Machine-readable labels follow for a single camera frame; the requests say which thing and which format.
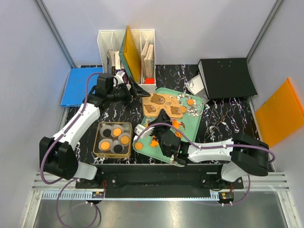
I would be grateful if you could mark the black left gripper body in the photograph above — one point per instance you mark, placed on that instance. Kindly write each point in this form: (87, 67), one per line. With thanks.
(122, 94)

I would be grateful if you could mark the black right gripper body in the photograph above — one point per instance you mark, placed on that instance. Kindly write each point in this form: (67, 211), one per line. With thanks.
(158, 131)

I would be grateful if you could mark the bear print tin lid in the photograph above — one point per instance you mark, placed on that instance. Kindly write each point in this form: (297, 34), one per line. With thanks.
(153, 104)

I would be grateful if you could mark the orange biscuit top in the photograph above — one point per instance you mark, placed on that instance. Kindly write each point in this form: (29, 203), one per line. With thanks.
(125, 140)

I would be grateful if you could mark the round dotted orange biscuit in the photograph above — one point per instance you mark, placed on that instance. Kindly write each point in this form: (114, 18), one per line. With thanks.
(104, 146)

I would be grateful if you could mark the black sandwich cookie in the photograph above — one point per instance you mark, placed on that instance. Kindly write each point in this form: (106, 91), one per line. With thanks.
(118, 148)

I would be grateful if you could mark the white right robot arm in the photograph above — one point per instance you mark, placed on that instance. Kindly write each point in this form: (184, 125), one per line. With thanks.
(242, 155)

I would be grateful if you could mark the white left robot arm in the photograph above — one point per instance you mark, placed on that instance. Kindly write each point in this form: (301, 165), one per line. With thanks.
(56, 154)

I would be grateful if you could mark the orange flower swirl cookie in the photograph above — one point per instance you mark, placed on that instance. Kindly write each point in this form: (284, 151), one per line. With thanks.
(179, 135)

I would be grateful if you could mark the red small box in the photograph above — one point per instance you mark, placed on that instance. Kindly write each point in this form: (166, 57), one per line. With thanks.
(149, 81)

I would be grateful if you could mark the orange fish shaped cookie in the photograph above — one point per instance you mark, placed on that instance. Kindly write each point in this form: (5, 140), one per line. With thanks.
(176, 124)

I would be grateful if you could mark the orange star cookie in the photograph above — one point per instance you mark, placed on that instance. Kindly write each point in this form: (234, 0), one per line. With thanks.
(154, 143)

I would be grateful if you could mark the mint green floral tray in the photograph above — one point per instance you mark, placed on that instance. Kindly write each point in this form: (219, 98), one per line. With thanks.
(189, 124)

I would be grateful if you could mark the blue folder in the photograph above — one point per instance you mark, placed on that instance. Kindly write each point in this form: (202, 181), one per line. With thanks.
(75, 88)

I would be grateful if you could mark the orange cookie far tray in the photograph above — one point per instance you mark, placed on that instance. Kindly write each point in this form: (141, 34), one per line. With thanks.
(190, 102)

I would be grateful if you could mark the round orange cookie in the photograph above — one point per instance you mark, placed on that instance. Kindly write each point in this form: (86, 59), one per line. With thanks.
(138, 145)

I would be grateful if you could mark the dark books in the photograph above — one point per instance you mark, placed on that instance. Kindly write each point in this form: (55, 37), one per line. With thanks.
(114, 64)

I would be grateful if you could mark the beige books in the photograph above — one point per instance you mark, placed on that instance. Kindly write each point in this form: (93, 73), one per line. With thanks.
(147, 60)

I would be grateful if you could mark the yellow green folder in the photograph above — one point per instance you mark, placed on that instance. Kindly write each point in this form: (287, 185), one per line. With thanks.
(130, 57)

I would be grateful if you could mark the black cookie in tin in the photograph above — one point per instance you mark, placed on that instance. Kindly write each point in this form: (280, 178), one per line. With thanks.
(106, 133)

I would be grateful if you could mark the orange cookie in tin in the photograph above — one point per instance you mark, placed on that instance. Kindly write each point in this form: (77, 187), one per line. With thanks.
(116, 132)

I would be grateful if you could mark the clear plastic bag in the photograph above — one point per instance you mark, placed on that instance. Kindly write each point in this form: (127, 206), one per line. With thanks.
(197, 88)

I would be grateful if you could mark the gold cookie tin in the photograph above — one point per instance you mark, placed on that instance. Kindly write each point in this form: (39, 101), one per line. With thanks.
(126, 127)

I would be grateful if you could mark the white file organizer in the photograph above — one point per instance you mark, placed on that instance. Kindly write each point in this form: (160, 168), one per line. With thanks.
(112, 40)

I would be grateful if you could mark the black binder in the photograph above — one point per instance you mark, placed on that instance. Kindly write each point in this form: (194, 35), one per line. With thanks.
(226, 78)

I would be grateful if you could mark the orange plastic folder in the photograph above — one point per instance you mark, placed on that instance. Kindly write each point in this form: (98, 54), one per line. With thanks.
(281, 115)

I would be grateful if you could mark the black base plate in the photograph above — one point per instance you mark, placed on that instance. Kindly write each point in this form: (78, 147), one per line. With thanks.
(158, 181)

